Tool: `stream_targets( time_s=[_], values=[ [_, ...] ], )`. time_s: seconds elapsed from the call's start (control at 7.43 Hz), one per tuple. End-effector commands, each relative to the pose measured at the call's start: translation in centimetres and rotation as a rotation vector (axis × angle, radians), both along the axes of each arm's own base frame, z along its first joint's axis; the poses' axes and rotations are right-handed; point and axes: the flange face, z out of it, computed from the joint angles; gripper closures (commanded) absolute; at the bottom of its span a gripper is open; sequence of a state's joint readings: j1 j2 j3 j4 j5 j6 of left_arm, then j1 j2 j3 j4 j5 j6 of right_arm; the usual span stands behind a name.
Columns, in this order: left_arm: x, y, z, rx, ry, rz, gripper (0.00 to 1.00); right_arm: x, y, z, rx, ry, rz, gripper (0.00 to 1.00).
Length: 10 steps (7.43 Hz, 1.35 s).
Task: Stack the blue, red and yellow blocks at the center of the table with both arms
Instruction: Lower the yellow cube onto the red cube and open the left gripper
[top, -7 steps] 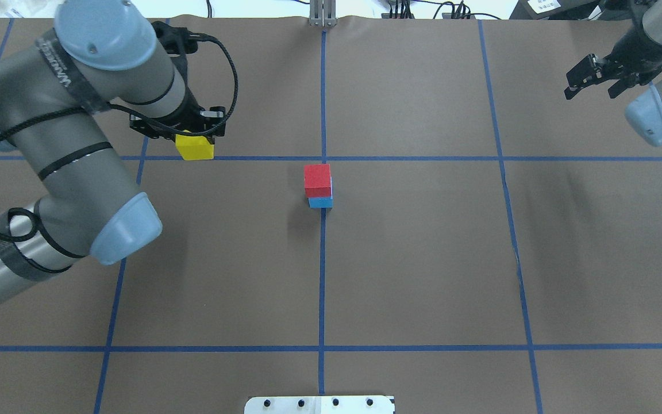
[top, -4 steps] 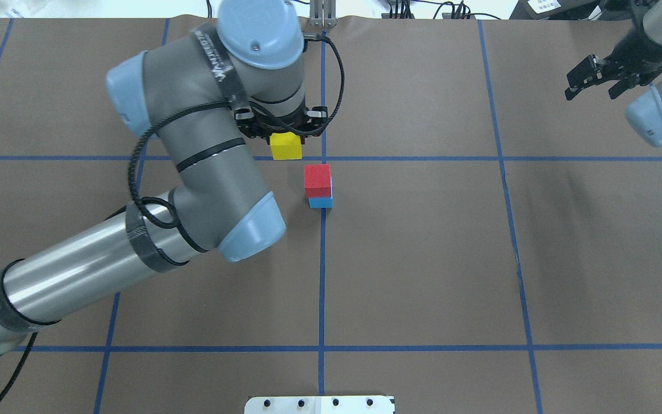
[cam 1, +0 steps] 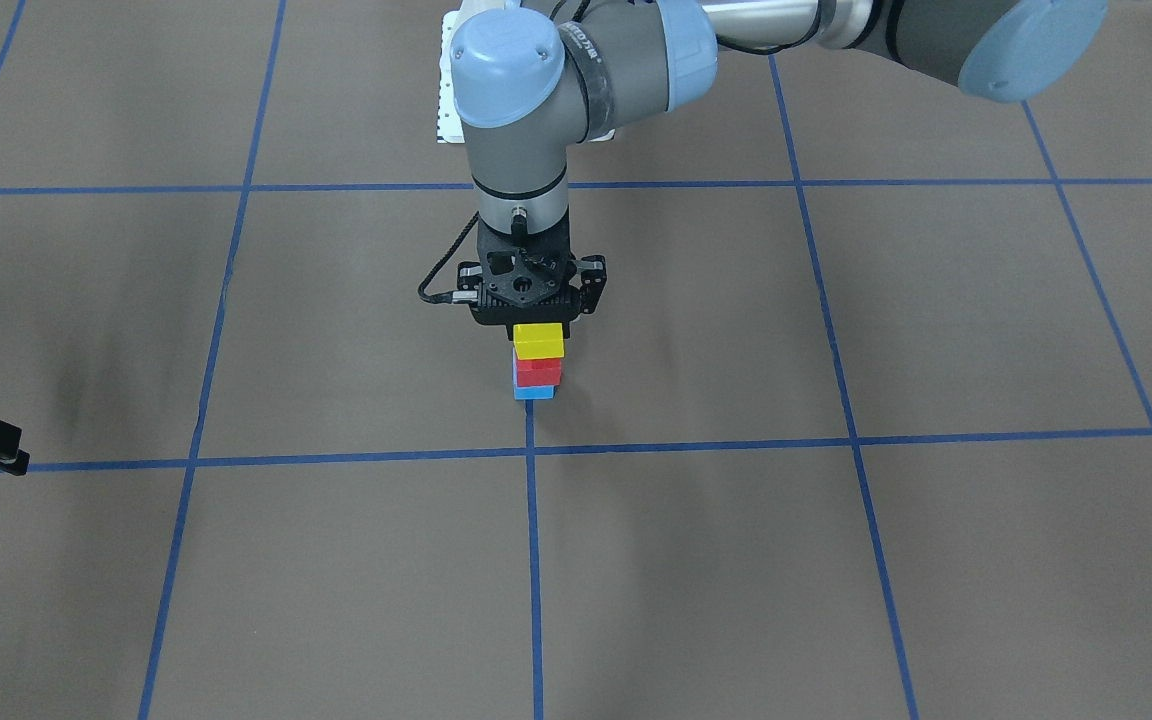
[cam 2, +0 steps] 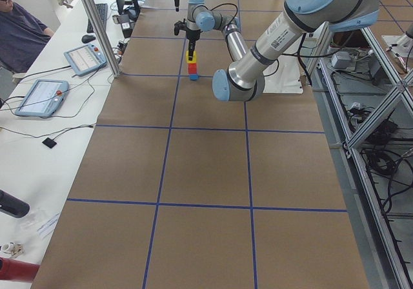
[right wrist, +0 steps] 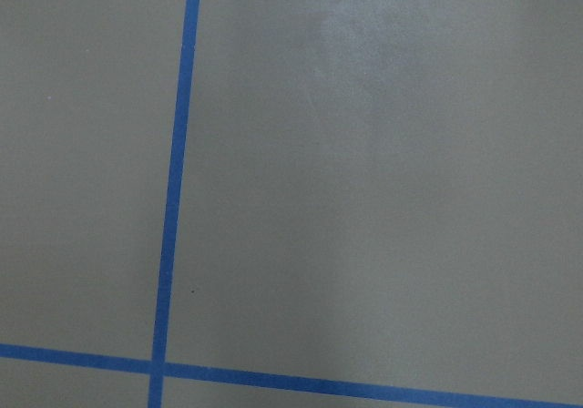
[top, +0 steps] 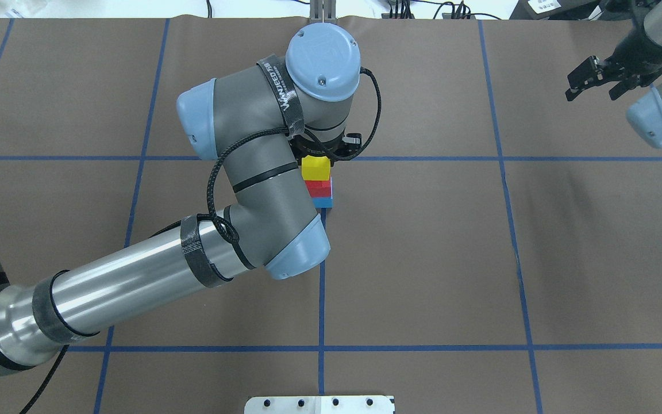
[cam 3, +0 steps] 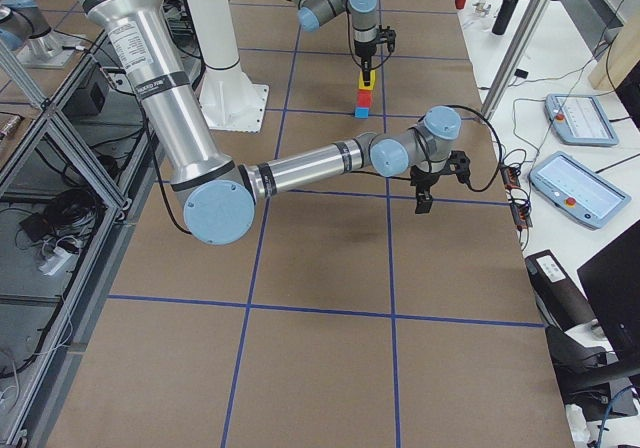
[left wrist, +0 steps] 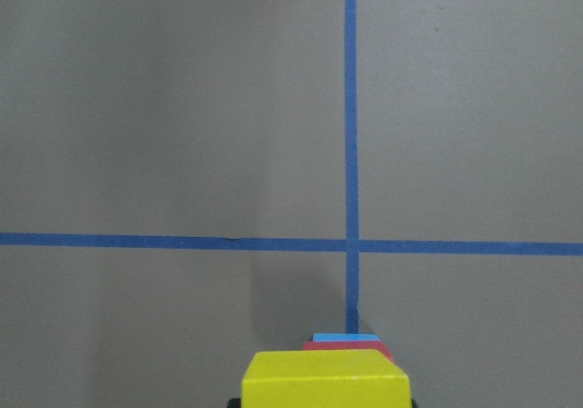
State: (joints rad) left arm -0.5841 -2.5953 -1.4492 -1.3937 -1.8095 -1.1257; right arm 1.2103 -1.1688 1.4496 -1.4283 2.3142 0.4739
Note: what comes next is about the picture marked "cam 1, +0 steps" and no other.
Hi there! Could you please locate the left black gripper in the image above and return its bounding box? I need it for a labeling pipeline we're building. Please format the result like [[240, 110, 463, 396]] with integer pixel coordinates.
[[456, 218, 607, 327]]

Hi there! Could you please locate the yellow wooden block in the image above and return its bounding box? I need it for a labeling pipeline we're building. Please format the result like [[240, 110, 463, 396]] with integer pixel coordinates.
[[511, 323, 568, 361]]

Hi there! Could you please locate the red wooden block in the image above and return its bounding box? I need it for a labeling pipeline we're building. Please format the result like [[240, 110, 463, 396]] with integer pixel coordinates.
[[513, 357, 563, 388]]

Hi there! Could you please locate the blue wooden block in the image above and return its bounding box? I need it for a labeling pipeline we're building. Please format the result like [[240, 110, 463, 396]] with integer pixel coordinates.
[[511, 386, 558, 401]]

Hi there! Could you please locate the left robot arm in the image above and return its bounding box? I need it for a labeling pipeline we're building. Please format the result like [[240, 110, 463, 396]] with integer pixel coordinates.
[[419, 1, 1108, 331]]

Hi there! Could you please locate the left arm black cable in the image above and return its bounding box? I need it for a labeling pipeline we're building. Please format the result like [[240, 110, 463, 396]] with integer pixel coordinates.
[[418, 215, 482, 305]]

